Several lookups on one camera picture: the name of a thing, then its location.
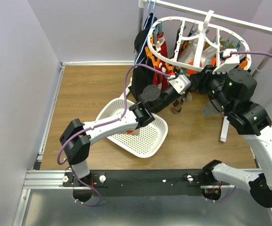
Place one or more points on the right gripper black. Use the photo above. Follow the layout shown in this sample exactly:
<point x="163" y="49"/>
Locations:
<point x="200" y="79"/>

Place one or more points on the beige argyle sock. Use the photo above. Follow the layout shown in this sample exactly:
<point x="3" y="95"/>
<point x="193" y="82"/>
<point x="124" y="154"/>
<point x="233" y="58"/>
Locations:
<point x="177" y="105"/>
<point x="135" y="132"/>

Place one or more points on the white round clip hanger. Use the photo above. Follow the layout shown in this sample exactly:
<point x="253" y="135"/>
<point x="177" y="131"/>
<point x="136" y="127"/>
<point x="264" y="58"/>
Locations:
<point x="206" y="41"/>

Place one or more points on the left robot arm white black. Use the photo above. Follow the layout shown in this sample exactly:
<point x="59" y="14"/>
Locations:
<point x="78" y="137"/>

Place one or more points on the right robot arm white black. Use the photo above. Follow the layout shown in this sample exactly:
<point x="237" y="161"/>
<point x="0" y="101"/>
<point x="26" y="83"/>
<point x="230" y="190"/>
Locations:
<point x="232" y="91"/>

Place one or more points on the black sock on blue hanger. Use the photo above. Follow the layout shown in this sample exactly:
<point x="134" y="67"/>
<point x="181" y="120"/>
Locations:
<point x="142" y="77"/>

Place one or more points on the grey striped hanging sock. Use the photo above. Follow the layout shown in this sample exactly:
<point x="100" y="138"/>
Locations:
<point x="211" y="109"/>

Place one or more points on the dark argyle hanging sock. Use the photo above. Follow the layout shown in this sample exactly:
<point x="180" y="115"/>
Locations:
<point x="182" y="46"/>

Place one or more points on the red santa bear sock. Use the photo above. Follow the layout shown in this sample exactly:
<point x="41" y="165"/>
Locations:
<point x="159" y="80"/>

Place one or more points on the red hanging sock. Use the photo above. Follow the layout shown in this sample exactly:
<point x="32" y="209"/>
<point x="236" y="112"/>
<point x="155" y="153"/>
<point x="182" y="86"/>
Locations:
<point x="161" y="46"/>

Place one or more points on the white perforated plastic basket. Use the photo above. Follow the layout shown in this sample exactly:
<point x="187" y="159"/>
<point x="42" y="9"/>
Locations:
<point x="149" y="139"/>

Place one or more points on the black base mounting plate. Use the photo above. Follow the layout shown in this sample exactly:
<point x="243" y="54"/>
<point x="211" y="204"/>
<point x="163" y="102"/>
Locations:
<point x="151" y="182"/>

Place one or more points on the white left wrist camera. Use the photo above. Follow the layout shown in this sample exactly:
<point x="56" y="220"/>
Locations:
<point x="180" y="83"/>

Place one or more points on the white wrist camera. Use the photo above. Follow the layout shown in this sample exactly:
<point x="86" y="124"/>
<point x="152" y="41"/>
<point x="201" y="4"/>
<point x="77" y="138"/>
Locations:
<point x="230" y="61"/>
<point x="180" y="83"/>

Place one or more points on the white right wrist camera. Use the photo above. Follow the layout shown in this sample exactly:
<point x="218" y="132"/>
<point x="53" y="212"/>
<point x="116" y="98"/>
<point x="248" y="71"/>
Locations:
<point x="230" y="61"/>

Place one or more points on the blue wire hanger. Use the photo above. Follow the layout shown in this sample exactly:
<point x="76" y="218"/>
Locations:
<point x="140" y="41"/>

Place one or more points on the white drying rack frame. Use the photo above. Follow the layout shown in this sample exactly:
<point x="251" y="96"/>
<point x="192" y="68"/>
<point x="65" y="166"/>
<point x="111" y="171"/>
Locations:
<point x="236" y="22"/>

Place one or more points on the aluminium rail frame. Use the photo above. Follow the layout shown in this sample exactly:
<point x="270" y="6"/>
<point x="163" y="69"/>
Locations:
<point x="47" y="200"/>

